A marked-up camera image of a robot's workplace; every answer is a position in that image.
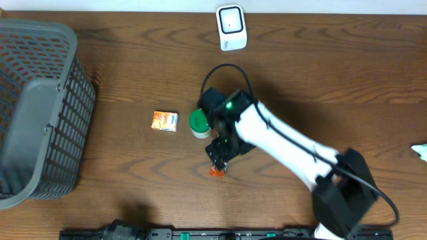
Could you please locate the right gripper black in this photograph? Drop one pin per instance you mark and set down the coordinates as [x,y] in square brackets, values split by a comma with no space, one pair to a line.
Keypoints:
[224,152]

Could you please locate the orange Top chocolate bar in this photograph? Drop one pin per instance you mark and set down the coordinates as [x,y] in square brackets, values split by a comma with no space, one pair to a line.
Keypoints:
[215,172]

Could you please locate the green lid jar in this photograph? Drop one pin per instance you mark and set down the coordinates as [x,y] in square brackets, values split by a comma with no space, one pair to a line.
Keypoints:
[199,125]

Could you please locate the orange small box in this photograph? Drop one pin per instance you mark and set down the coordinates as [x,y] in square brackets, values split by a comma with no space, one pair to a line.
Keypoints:
[164,121]

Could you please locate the teal wet wipes pack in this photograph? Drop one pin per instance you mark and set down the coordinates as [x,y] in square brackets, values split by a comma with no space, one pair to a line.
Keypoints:
[421,150]

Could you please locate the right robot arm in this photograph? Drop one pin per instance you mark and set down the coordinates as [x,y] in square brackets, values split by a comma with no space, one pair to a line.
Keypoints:
[341,184]

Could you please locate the white barcode scanner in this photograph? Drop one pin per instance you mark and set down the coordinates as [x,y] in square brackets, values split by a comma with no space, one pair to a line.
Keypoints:
[231,27]

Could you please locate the grey plastic basket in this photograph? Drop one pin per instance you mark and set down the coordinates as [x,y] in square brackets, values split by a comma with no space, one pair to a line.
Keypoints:
[47,105]

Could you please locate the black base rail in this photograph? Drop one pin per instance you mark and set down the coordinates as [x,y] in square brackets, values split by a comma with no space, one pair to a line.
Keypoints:
[119,230]

